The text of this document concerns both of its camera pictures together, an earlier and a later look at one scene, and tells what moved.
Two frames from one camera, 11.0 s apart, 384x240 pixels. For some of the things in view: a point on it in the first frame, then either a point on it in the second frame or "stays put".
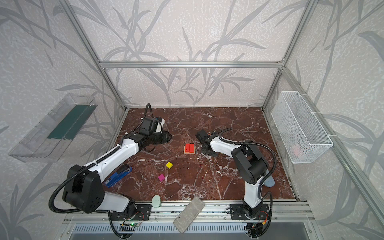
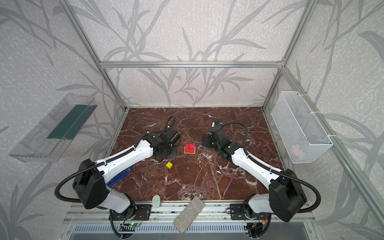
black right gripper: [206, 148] → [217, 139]
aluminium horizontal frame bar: [145, 64] stays put
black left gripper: [160, 137] → [167, 151]
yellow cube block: [169, 165] stays put
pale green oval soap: [156, 201] stays put
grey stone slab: [187, 217] stays put
